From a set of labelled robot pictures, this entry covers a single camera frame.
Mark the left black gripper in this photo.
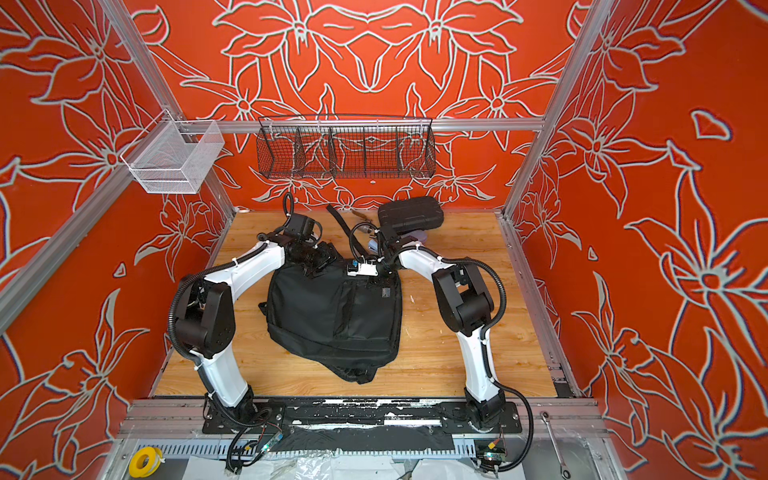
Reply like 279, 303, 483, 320
299, 240, 344, 277

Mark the black student backpack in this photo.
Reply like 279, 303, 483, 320
259, 259, 403, 384

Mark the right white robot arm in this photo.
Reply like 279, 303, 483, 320
376, 227, 534, 432

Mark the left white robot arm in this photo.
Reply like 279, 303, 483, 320
167, 238, 341, 427

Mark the black hard zip case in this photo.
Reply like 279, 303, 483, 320
378, 196, 444, 235

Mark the green circuit board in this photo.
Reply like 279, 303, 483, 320
476, 441, 507, 473

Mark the yellow tape roll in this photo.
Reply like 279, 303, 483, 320
128, 446, 165, 479

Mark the silver wrench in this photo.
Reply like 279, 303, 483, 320
540, 411, 572, 480

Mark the black strap with buckle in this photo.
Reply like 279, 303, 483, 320
325, 203, 367, 259

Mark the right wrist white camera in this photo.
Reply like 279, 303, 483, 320
346, 260, 379, 277

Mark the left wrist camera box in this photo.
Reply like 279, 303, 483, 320
282, 213, 316, 242

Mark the black wire wall basket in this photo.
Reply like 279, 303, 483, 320
256, 114, 437, 180

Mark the white wire mesh basket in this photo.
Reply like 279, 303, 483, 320
120, 120, 225, 194

